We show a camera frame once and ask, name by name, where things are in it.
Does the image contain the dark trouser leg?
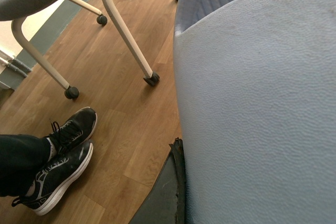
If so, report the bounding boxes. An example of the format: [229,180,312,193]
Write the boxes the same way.
[1,134,51,197]

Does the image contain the white chair leg with caster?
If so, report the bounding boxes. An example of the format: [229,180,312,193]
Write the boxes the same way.
[11,17,79,99]

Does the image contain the black sneaker upper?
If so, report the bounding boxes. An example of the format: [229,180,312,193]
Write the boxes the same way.
[46,106,98,154]

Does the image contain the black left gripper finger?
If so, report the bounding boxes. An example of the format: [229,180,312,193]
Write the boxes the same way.
[130,138,186,223]

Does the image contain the light blue slipper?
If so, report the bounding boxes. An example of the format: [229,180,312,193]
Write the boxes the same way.
[173,0,335,223]

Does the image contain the grey wall pipes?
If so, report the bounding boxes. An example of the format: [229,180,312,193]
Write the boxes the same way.
[1,56,32,78]

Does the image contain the black sneaker lower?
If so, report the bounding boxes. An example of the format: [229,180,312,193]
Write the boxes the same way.
[12,140,93,216]

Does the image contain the black sneaker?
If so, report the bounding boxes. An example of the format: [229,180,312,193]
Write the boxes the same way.
[46,106,98,154]
[12,140,93,216]

